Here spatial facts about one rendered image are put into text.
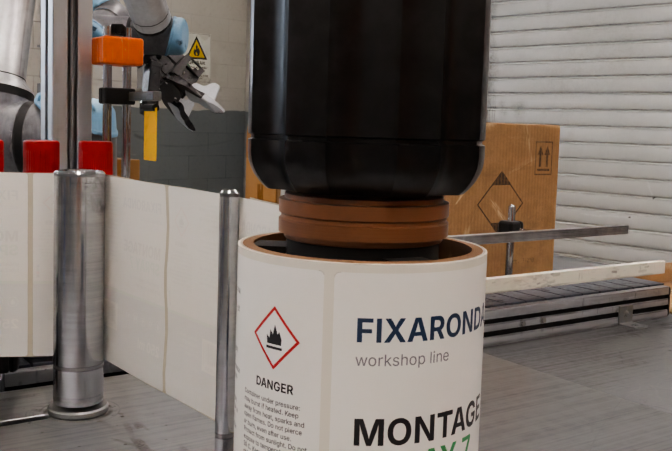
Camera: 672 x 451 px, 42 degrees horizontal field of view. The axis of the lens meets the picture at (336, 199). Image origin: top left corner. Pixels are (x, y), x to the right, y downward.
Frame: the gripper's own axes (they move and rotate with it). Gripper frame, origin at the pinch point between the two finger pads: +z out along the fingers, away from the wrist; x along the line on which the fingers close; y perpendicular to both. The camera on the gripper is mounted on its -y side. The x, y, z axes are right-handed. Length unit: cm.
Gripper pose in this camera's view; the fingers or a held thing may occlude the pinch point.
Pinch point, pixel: (207, 124)
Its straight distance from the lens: 193.3
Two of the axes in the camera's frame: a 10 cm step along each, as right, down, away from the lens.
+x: -5.6, 2.0, 8.1
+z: 6.7, 6.7, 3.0
